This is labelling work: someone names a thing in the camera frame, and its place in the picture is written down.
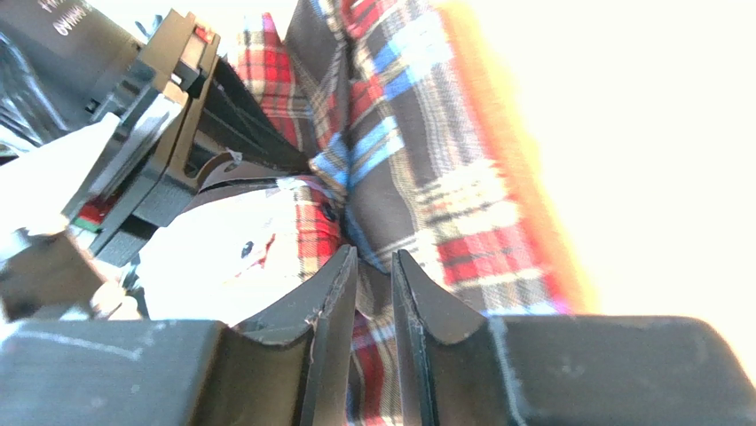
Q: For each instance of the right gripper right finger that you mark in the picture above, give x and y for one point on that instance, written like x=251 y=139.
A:
x=459 y=367

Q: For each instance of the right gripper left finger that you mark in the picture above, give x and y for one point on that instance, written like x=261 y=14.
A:
x=286 y=365

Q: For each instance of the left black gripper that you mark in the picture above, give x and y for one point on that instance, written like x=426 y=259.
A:
x=66 y=66

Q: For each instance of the red brown plaid shirt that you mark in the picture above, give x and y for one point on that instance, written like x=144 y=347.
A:
x=403 y=113

